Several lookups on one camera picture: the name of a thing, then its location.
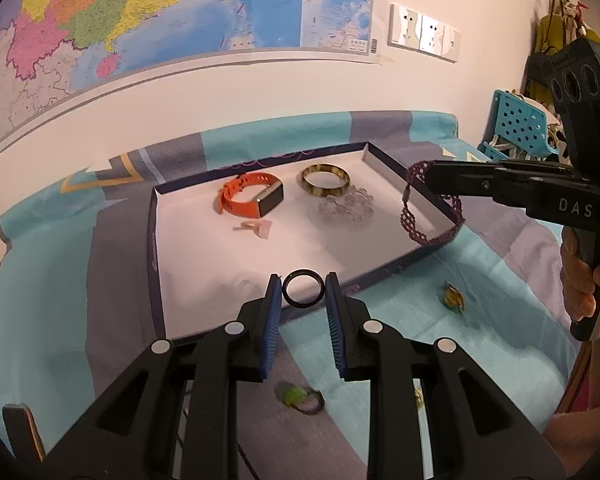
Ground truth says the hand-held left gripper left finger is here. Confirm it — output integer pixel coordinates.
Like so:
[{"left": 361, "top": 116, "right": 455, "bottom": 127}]
[{"left": 37, "top": 272, "right": 285, "bottom": 480}]

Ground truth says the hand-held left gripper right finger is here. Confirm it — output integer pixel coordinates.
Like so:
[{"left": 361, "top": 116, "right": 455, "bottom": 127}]
[{"left": 325, "top": 271, "right": 566, "bottom": 480}]

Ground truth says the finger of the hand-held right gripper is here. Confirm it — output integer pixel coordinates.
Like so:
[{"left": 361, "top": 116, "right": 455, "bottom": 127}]
[{"left": 424, "top": 159, "right": 533, "bottom": 207}]

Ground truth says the black ring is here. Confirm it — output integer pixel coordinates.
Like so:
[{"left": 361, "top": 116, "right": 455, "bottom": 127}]
[{"left": 282, "top": 270, "right": 327, "bottom": 308}]

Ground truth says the green bead hair tie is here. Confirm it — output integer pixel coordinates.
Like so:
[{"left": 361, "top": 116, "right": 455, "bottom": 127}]
[{"left": 275, "top": 382, "right": 326, "bottom": 416}]

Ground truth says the maroon beaded bracelet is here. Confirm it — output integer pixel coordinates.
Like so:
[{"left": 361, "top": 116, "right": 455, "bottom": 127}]
[{"left": 400, "top": 160, "right": 465, "bottom": 247}]

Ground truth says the dark blue box tray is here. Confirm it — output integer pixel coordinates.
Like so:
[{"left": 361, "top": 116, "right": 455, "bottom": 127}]
[{"left": 147, "top": 141, "right": 463, "bottom": 341}]

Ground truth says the clear pink trinket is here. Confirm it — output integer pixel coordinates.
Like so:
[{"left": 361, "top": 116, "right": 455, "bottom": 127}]
[{"left": 234, "top": 217, "right": 273, "bottom": 240}]

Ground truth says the clear crystal bead bracelet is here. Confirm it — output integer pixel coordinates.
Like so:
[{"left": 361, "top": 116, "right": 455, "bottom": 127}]
[{"left": 316, "top": 186, "right": 375, "bottom": 225}]

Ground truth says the orange smartwatch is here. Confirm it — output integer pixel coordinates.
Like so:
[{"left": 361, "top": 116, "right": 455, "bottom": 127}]
[{"left": 216, "top": 172, "right": 285, "bottom": 219}]

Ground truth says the tortoiseshell bangle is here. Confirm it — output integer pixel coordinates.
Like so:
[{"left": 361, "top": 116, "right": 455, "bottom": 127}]
[{"left": 300, "top": 162, "right": 352, "bottom": 197}]

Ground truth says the person's right hand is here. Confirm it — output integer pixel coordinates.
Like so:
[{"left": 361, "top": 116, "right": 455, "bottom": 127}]
[{"left": 560, "top": 227, "right": 600, "bottom": 322}]

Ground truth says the blue perforated basket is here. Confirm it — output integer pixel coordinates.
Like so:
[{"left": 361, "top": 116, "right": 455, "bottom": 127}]
[{"left": 480, "top": 89, "right": 571, "bottom": 163}]

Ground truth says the yellow hanging garment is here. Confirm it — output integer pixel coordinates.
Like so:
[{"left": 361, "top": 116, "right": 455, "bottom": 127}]
[{"left": 522, "top": 0, "right": 600, "bottom": 106}]

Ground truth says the teal and grey printed blanket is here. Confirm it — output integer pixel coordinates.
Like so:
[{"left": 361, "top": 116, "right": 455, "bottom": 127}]
[{"left": 0, "top": 110, "right": 581, "bottom": 480}]

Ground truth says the smartphone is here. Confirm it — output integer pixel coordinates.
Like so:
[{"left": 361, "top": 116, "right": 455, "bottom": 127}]
[{"left": 2, "top": 402, "right": 47, "bottom": 463}]

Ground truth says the white wall socket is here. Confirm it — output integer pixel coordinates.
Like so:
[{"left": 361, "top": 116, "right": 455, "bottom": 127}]
[
  {"left": 442, "top": 24, "right": 462, "bottom": 63},
  {"left": 387, "top": 2, "right": 423, "bottom": 51},
  {"left": 419, "top": 12, "right": 446, "bottom": 57}
]

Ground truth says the colourful wall map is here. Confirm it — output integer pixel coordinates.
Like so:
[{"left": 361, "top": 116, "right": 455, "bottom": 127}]
[{"left": 0, "top": 0, "right": 378, "bottom": 171}]

